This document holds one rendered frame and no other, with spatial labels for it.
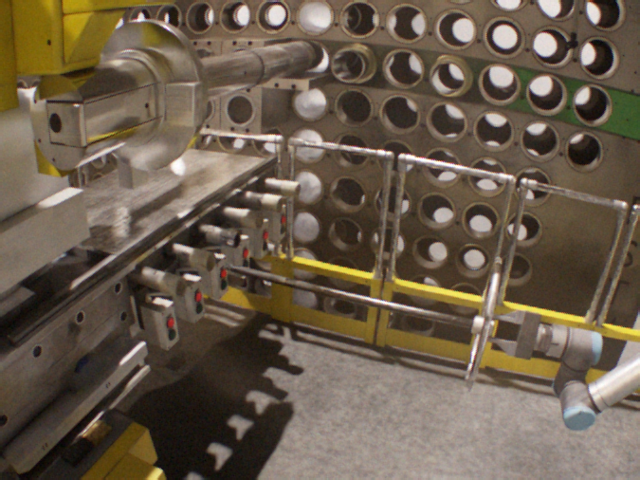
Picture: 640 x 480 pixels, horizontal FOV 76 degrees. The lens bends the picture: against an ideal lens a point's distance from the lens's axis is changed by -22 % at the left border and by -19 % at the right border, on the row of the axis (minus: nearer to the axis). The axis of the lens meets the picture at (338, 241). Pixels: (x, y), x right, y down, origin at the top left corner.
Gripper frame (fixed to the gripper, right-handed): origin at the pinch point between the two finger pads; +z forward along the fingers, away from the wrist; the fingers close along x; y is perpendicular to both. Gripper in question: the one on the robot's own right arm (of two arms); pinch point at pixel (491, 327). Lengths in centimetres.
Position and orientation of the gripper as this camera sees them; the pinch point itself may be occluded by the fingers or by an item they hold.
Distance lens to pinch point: 139.5
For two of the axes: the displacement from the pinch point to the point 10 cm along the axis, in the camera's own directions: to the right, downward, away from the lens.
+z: -9.4, -2.0, 2.8
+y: 2.7, 0.7, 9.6
